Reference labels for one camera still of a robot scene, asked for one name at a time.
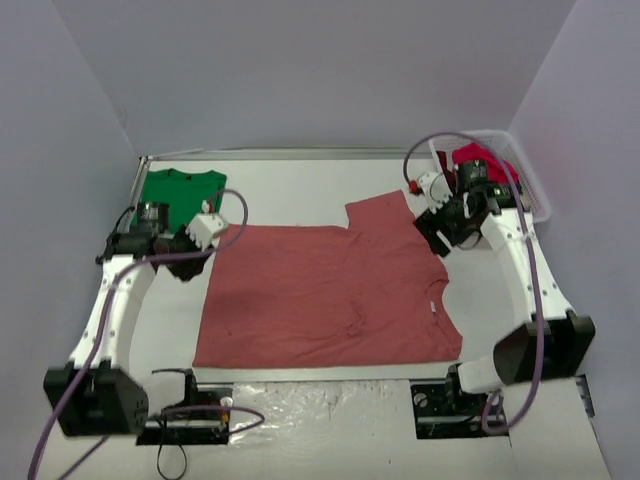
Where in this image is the salmon pink t-shirt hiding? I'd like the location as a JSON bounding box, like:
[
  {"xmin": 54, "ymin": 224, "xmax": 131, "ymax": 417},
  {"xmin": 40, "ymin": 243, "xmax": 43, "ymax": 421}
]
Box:
[{"xmin": 194, "ymin": 191, "xmax": 463, "ymax": 369}]

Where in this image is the white plastic basket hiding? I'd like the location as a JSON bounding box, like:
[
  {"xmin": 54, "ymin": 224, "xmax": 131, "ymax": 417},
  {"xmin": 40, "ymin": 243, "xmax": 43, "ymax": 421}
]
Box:
[{"xmin": 427, "ymin": 129, "xmax": 551, "ymax": 223}]

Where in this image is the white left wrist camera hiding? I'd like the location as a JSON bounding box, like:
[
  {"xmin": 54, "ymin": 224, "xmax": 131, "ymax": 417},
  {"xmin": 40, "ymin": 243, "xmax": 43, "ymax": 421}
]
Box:
[{"xmin": 185, "ymin": 213, "xmax": 229, "ymax": 250}]

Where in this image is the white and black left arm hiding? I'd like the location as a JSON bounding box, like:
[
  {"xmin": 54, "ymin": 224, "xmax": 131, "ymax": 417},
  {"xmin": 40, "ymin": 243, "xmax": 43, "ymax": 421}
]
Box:
[{"xmin": 43, "ymin": 201, "xmax": 229, "ymax": 437}]

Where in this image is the magenta crumpled t-shirt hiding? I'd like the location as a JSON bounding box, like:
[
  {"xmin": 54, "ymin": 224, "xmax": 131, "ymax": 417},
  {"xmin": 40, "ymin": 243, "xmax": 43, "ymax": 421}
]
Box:
[{"xmin": 452, "ymin": 143, "xmax": 512, "ymax": 196}]

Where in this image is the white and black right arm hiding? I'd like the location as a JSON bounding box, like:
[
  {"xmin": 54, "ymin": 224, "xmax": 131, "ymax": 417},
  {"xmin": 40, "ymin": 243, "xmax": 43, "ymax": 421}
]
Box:
[{"xmin": 410, "ymin": 160, "xmax": 595, "ymax": 413}]

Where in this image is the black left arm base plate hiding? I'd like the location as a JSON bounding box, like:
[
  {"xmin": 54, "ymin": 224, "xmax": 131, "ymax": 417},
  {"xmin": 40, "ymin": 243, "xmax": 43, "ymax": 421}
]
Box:
[{"xmin": 136, "ymin": 368, "xmax": 233, "ymax": 447}]

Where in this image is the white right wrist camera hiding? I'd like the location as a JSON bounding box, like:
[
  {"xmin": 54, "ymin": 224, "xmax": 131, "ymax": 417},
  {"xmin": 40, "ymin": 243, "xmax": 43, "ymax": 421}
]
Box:
[{"xmin": 409, "ymin": 171, "xmax": 453, "ymax": 211}]

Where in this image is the black cable loop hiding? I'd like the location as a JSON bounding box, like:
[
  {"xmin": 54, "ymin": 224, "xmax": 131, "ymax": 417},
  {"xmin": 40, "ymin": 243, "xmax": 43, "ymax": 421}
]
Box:
[{"xmin": 155, "ymin": 442, "xmax": 191, "ymax": 479}]

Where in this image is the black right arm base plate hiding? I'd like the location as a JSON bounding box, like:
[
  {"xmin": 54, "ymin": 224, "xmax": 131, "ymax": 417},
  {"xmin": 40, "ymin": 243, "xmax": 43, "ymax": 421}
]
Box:
[{"xmin": 410, "ymin": 379, "xmax": 488, "ymax": 440}]

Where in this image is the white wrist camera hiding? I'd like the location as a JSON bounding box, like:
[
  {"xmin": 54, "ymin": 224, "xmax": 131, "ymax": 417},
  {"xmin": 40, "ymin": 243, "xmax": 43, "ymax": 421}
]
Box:
[
  {"xmin": 185, "ymin": 213, "xmax": 229, "ymax": 250},
  {"xmin": 409, "ymin": 171, "xmax": 453, "ymax": 211}
]

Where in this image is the green folded t-shirt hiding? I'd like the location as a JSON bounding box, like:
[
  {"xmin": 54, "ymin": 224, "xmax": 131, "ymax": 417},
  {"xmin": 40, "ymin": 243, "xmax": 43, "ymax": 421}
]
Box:
[{"xmin": 140, "ymin": 168, "xmax": 227, "ymax": 233}]

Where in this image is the dark red garment in basket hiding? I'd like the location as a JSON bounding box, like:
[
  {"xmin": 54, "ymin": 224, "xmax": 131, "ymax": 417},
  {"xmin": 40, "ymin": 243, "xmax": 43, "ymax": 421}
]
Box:
[{"xmin": 436, "ymin": 150, "xmax": 456, "ymax": 192}]

